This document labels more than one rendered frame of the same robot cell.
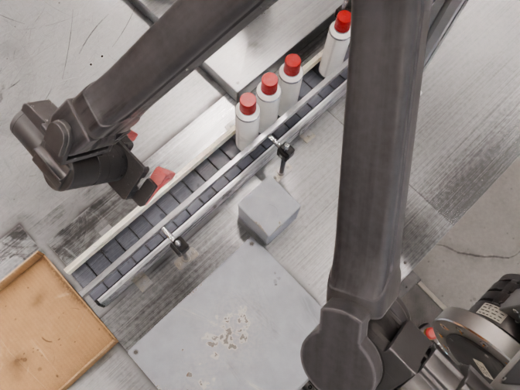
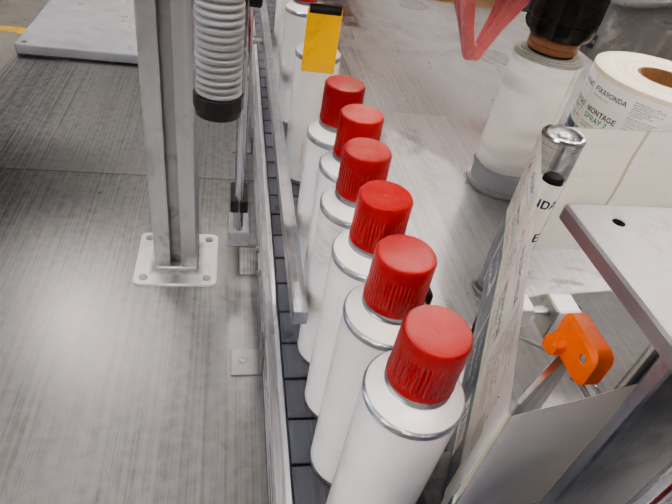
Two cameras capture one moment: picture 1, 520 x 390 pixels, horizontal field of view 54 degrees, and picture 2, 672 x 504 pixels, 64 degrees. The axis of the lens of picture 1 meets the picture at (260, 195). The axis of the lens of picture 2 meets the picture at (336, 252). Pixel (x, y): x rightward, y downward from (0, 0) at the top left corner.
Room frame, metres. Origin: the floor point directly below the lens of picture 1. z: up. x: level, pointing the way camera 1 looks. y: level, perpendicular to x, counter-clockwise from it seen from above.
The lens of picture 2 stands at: (1.09, -0.59, 1.26)
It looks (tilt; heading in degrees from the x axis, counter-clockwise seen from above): 39 degrees down; 125
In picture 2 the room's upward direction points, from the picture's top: 11 degrees clockwise
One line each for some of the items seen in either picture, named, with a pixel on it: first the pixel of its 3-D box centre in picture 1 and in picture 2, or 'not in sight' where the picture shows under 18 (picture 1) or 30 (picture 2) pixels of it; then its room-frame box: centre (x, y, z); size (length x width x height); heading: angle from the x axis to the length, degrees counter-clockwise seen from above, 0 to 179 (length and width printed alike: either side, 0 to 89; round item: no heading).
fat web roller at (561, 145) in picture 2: not in sight; (524, 220); (0.97, -0.13, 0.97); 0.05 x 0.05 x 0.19
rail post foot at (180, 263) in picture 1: (186, 258); not in sight; (0.20, 0.15, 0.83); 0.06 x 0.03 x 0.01; 138
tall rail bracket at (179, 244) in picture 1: (175, 244); not in sight; (0.22, 0.17, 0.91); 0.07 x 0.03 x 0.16; 50
